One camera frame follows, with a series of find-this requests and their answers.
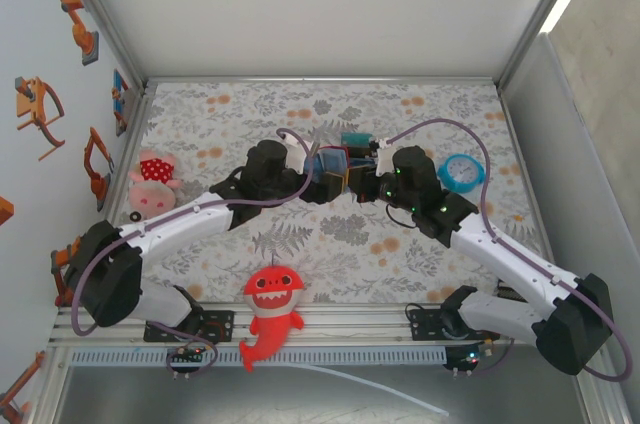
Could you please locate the red card holder wallet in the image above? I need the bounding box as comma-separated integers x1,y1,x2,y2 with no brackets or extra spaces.
313,145,372,198

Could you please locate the blue card box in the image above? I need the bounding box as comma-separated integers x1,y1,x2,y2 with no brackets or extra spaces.
339,132,379,168

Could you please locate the blue alarm clock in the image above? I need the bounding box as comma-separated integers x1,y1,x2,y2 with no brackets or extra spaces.
438,153,486,194

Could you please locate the floral pattern table mat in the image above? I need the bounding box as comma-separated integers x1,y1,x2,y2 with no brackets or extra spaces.
97,81,565,305

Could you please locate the red shark plush toy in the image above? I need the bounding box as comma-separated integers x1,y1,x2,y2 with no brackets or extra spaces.
238,253,306,373

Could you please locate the pink pig plush toy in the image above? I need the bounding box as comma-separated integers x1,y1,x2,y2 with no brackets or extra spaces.
127,148,184,223

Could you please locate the right small circuit board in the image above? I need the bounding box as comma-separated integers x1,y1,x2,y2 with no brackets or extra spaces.
443,343,494,374

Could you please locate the small circuit board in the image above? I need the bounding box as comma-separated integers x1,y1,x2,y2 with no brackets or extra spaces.
443,343,494,374
167,345,207,364

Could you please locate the left small circuit board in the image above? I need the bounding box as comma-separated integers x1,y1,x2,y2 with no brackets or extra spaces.
167,345,207,364

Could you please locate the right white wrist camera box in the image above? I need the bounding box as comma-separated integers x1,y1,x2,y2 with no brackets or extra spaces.
368,137,397,178

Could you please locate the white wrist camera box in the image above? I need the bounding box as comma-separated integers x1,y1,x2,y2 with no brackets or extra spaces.
368,137,397,178
281,136,312,175

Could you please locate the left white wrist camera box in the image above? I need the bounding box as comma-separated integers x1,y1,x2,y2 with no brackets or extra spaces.
281,136,312,175

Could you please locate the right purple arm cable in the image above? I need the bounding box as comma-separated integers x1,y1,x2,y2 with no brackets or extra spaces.
392,117,632,384

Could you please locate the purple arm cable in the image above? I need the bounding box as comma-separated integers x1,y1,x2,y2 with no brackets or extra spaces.
392,117,632,384
71,127,317,380

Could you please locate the thin aluminium frame rail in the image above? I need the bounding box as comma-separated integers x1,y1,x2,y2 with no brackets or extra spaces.
144,75,501,86

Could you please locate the wide aluminium frame rail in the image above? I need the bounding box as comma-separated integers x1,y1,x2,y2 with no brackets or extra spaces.
48,301,604,348

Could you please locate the aluminium side rail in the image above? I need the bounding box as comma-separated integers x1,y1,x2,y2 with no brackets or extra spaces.
99,85,155,218

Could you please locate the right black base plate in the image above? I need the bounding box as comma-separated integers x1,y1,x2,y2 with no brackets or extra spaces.
408,307,501,344

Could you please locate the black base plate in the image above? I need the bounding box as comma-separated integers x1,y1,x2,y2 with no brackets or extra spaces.
408,307,501,344
143,310,236,344

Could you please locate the blue orange machine wall sticker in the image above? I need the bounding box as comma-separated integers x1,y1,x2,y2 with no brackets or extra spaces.
112,68,130,138

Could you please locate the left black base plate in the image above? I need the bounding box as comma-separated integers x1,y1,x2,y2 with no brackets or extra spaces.
143,310,236,344

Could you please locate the grey slotted cable duct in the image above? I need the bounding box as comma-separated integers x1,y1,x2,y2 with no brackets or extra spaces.
67,347,449,367

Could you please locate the aluminium frame post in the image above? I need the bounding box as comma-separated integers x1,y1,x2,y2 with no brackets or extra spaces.
52,0,150,90
493,0,592,93

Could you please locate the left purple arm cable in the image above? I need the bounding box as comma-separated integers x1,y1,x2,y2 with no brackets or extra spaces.
71,127,317,380

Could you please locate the orange claw wall sticker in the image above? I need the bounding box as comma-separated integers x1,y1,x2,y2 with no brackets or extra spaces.
13,76,66,161

